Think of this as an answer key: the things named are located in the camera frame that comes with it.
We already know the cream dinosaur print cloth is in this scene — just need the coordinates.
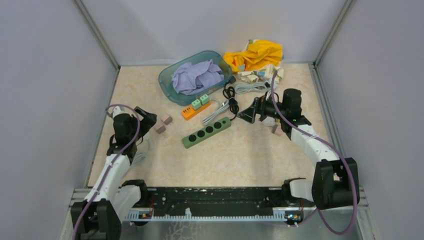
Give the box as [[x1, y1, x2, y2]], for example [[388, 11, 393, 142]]
[[234, 39, 284, 83]]

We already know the green charger plug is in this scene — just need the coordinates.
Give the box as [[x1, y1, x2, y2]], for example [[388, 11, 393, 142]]
[[191, 99, 202, 111], [199, 94, 210, 106]]

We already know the black cable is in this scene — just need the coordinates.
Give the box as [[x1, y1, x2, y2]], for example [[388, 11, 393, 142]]
[[222, 75, 240, 122]]

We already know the green power strip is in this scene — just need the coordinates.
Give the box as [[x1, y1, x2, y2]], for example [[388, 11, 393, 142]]
[[181, 117, 232, 149]]

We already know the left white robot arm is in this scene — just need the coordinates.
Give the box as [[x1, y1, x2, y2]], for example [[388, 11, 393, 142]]
[[70, 103, 157, 240]]

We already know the grey cable of white strip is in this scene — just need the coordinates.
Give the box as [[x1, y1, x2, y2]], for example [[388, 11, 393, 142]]
[[233, 79, 274, 95]]

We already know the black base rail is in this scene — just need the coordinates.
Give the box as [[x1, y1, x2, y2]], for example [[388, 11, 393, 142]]
[[124, 187, 315, 223]]

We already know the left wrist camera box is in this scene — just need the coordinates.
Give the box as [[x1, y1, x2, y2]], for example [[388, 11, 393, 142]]
[[111, 106, 125, 119]]

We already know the grey cable of green strip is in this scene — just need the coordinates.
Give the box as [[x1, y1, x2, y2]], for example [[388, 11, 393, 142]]
[[202, 98, 231, 127]]

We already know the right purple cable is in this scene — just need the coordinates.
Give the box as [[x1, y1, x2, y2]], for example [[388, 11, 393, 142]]
[[270, 70, 360, 236]]

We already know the teal plastic basin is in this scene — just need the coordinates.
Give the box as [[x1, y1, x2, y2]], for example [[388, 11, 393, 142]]
[[158, 50, 233, 106]]

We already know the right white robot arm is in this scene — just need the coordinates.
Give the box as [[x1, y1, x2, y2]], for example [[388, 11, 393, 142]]
[[237, 88, 360, 210]]

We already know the yellow cloth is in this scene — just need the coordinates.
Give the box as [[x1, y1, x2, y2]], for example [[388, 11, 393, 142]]
[[223, 39, 284, 73]]

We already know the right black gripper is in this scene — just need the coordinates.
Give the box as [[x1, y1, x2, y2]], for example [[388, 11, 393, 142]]
[[237, 91, 288, 124]]

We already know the purple cloth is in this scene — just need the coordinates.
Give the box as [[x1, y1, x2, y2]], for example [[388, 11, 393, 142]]
[[171, 59, 224, 96]]

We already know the orange power strip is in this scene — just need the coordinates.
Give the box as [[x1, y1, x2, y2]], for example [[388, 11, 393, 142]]
[[181, 102, 211, 121]]

